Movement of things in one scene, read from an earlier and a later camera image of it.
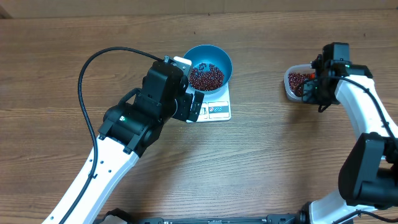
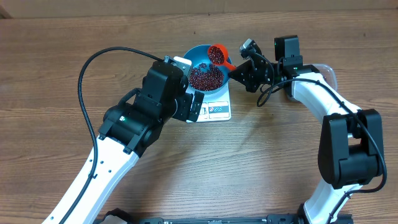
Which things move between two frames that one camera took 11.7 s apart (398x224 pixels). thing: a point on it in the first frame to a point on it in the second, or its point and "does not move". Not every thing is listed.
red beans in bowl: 207,77 does not move
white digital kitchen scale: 215,107 does not move
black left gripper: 185,99 does not move
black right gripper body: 322,94 to 268,72
